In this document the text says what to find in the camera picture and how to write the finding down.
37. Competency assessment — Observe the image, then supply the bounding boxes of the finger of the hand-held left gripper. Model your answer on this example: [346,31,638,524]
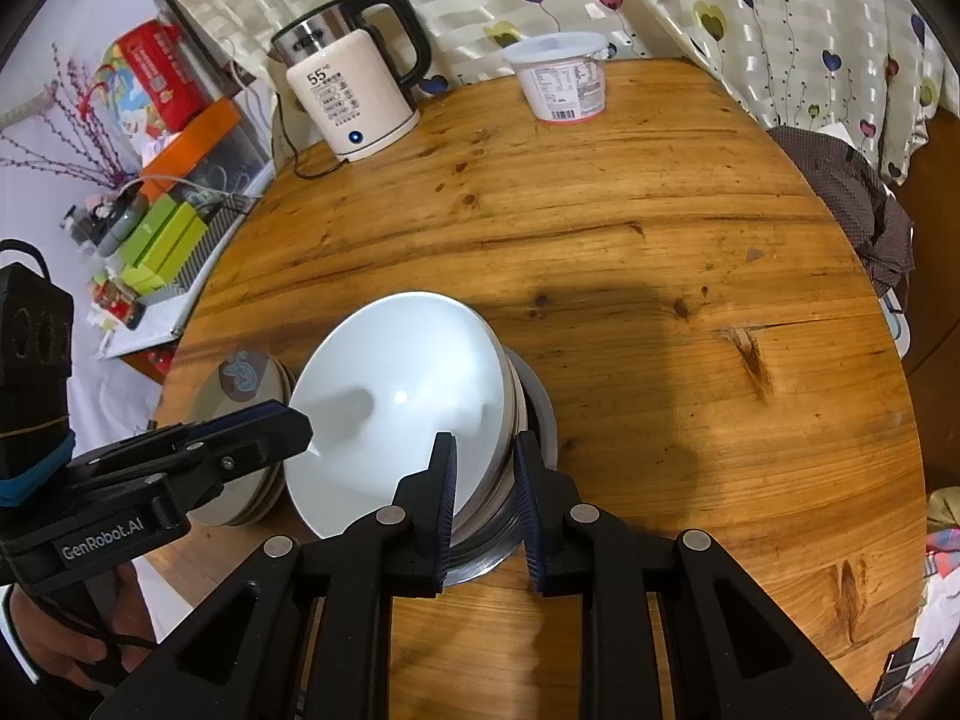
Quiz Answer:
[73,401,302,479]
[70,412,314,520]

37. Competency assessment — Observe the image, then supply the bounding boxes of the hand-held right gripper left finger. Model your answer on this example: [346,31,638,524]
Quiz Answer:
[90,431,458,720]

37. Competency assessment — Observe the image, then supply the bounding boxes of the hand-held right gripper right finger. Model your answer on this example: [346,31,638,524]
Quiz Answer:
[514,431,875,720]

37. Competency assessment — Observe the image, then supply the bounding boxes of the stainless steel bowl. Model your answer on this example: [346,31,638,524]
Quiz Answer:
[442,349,560,586]

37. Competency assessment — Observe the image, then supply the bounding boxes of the person's left hand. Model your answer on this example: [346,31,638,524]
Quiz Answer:
[7,561,160,691]

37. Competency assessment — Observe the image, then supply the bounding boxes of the white side shelf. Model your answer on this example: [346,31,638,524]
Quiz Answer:
[101,300,185,357]

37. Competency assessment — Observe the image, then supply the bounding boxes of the striped tray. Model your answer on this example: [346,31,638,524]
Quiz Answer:
[139,195,252,305]

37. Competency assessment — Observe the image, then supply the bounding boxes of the green box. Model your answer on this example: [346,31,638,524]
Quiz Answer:
[120,195,188,271]
[124,202,209,293]

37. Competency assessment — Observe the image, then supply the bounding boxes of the grey oval device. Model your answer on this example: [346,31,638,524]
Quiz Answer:
[94,202,147,256]

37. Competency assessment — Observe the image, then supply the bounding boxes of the clear box with orange lid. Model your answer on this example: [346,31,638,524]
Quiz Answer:
[139,101,275,203]

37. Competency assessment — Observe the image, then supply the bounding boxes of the white kettle base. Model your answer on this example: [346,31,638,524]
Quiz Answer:
[330,109,421,164]

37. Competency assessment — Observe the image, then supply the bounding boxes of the purple flower branches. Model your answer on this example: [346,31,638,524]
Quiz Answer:
[0,41,143,188]

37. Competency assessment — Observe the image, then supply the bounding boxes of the colourful printed bag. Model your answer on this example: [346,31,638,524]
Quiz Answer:
[90,45,162,143]

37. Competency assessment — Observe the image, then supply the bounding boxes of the cream electric kettle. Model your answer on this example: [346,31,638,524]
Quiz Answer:
[270,0,434,151]

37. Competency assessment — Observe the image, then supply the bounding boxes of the red package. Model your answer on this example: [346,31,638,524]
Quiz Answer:
[112,22,207,132]

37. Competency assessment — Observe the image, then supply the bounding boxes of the black binder clip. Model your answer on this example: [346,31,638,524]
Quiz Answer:
[874,637,922,704]

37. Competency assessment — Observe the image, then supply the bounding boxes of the colourful cloth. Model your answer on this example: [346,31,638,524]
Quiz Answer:
[916,491,960,691]

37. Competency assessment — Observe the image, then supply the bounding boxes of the white plastic tub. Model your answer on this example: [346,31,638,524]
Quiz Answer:
[501,31,610,123]

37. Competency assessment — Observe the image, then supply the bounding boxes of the dark checked cloth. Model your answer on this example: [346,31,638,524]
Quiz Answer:
[765,126,916,301]

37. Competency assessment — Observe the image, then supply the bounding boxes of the heart print curtain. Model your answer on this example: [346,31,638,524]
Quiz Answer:
[135,0,960,181]

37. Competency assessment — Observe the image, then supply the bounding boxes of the black kettle cable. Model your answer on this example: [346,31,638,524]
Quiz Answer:
[274,82,353,181]

